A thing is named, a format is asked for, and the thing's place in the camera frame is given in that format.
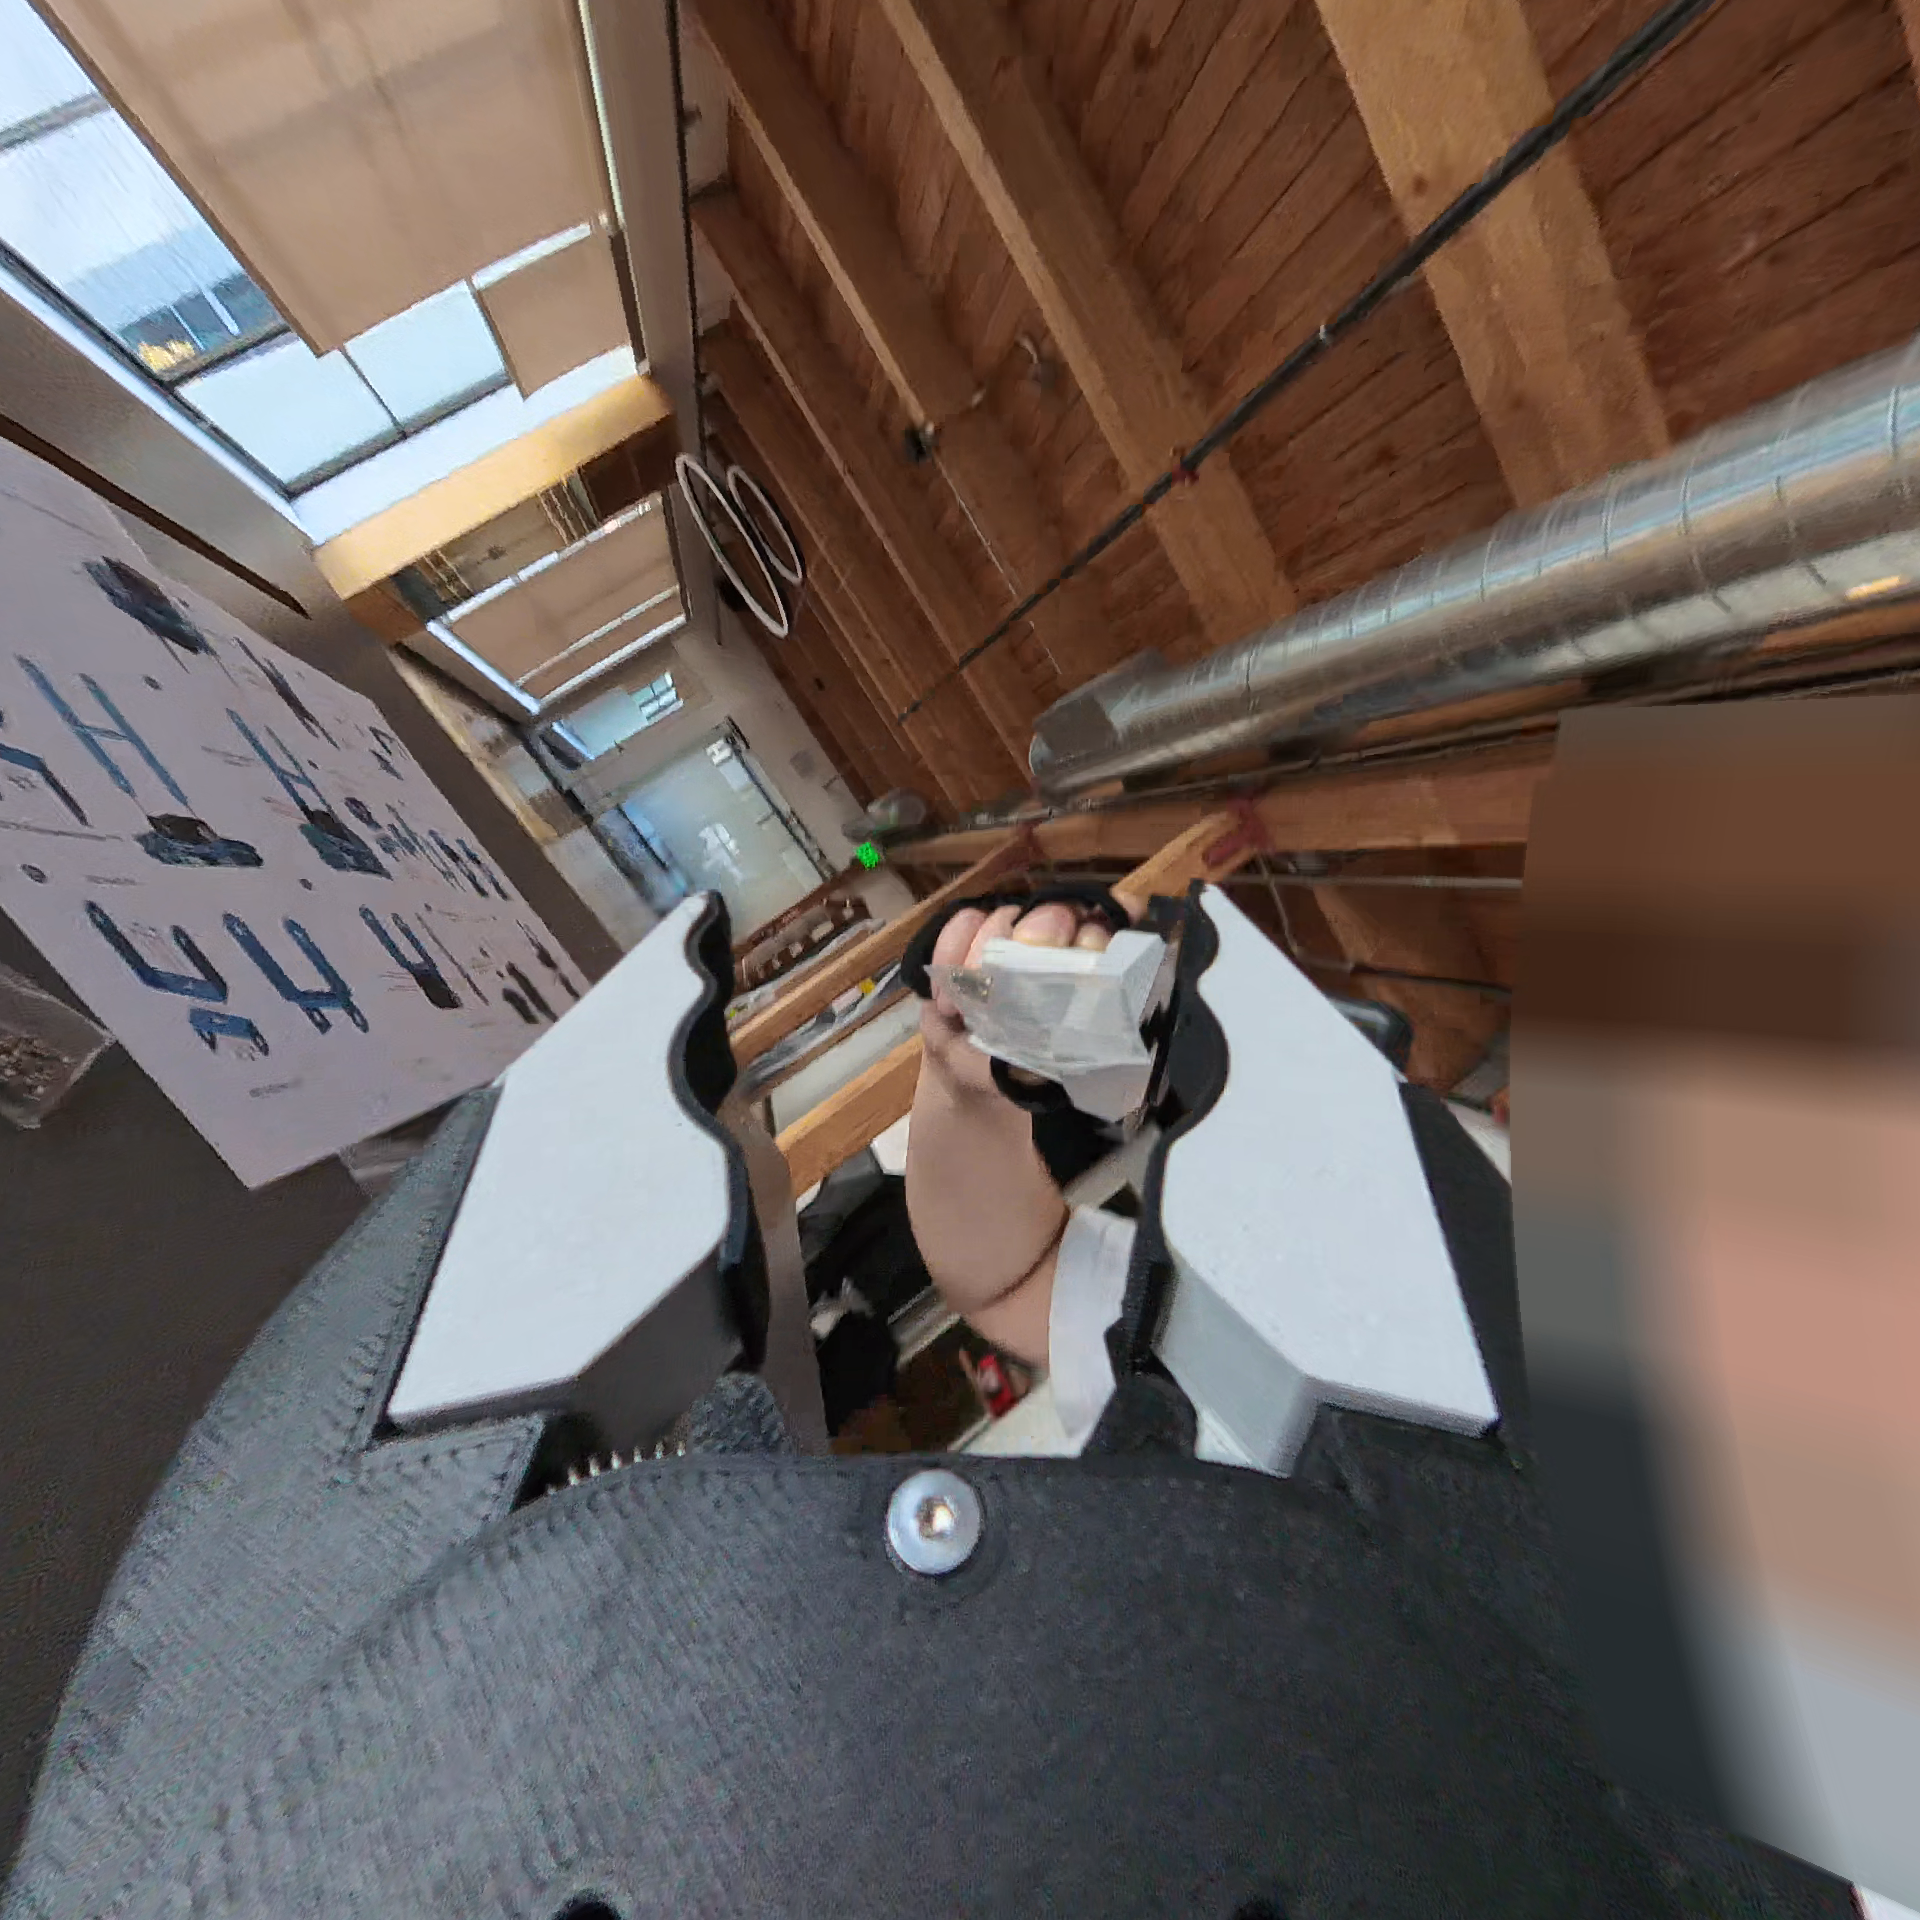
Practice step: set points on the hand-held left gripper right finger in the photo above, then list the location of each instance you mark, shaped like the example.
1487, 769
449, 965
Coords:
1304, 1201

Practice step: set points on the black tension rod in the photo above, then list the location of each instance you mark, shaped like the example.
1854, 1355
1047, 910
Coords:
1323, 332

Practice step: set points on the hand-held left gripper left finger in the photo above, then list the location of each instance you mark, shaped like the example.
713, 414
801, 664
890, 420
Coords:
584, 1201

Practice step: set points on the large window wall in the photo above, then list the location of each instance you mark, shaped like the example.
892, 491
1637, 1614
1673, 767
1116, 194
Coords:
91, 225

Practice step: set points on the dark grey desk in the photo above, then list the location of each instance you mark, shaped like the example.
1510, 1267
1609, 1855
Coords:
151, 1275

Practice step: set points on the wooden rail frame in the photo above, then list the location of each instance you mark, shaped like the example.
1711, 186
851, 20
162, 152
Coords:
841, 1111

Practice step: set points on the person's right hand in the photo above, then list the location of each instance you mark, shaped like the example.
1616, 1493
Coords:
969, 1171

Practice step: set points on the person's right forearm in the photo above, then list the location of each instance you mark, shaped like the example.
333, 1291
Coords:
1013, 1321

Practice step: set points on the wooden beam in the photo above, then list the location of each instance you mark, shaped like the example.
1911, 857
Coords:
1394, 803

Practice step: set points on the clear bag of round nuts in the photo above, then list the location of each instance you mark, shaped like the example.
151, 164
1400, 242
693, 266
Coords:
45, 1051

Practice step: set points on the long round metal duct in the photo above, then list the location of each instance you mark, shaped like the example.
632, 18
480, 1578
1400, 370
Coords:
1500, 600

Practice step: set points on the robot assembly instruction sheet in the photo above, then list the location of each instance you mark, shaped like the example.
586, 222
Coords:
301, 1081

